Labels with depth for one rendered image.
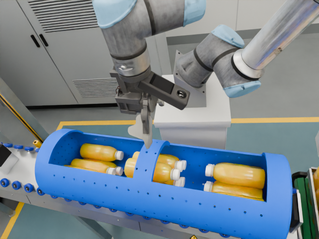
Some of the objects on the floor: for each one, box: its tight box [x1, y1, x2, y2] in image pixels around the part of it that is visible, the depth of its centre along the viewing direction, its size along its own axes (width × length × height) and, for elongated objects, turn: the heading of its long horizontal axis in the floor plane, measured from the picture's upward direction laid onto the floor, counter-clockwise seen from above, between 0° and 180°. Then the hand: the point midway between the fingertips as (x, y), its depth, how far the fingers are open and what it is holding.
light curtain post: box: [0, 77, 49, 145], centre depth 157 cm, size 6×6×170 cm
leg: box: [71, 214, 113, 239], centre depth 159 cm, size 6×6×63 cm
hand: (157, 126), depth 64 cm, fingers open, 14 cm apart
